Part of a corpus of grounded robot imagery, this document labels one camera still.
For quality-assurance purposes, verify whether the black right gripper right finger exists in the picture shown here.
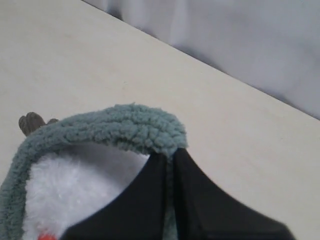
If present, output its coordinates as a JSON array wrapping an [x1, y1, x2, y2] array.
[[173, 148, 295, 240]]

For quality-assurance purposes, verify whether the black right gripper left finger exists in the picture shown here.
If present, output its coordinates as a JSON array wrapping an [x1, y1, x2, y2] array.
[[61, 153, 167, 240]]

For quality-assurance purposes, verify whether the white plush snowman toy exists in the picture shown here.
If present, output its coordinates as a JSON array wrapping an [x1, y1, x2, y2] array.
[[23, 143, 148, 240]]

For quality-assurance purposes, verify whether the green knitted scarf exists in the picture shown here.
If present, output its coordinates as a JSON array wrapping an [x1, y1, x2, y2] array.
[[0, 104, 188, 240]]

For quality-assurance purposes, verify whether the white backdrop curtain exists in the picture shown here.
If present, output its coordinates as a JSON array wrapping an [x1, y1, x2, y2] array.
[[89, 0, 320, 118]]

